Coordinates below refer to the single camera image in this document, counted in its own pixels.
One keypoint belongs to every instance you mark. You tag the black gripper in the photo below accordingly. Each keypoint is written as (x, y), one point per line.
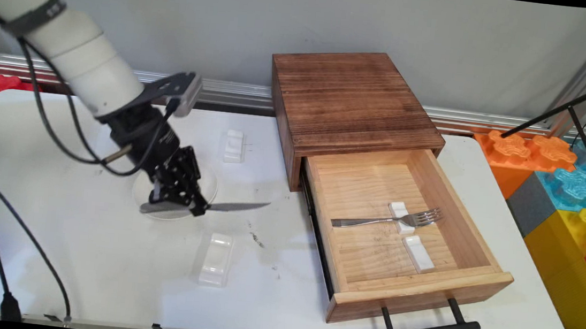
(140, 136)

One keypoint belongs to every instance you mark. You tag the silver table knife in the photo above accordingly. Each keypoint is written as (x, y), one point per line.
(238, 205)

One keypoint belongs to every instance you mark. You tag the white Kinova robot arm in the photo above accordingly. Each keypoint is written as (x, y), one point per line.
(68, 41)

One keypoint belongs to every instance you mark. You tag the white round plate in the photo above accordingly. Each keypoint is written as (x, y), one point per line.
(209, 180)

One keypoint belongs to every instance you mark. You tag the white cutlery rest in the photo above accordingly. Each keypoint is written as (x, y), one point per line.
(234, 145)
(216, 259)
(418, 253)
(404, 228)

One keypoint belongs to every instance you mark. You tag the dark wooden drawer cabinet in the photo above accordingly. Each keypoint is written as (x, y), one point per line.
(350, 103)

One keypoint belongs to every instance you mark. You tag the silver fork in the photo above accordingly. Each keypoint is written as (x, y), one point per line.
(373, 221)

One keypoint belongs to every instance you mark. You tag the light wooden drawer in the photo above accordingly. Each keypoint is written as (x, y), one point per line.
(410, 283)

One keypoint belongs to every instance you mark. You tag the orange foam block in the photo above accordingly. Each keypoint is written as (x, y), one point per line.
(519, 157)

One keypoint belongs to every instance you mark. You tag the grey foam block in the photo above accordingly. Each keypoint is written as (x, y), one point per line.
(531, 206)

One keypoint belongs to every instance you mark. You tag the black tripod stand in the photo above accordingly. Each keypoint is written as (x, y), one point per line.
(567, 108)

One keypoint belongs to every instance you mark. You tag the blue foam block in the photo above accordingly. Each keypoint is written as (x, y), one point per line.
(578, 189)

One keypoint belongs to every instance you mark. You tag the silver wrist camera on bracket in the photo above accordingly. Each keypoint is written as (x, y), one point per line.
(188, 92)

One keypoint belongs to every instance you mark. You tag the aluminium wall rail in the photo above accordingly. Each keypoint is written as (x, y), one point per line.
(235, 93)

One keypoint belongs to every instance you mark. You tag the black drawer slide rail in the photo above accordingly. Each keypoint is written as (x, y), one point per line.
(318, 237)

